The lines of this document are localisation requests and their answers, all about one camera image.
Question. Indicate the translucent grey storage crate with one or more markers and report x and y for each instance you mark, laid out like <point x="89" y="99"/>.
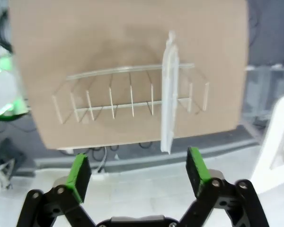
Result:
<point x="269" y="82"/>

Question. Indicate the white angular frame part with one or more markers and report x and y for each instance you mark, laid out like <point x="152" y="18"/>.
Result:
<point x="265" y="153"/>

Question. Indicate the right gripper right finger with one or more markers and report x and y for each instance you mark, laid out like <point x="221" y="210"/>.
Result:
<point x="196" y="172"/>

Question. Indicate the clear plastic container lid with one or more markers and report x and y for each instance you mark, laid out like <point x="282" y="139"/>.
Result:
<point x="169" y="94"/>

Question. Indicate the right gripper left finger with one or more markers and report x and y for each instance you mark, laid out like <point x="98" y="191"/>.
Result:
<point x="78" y="177"/>

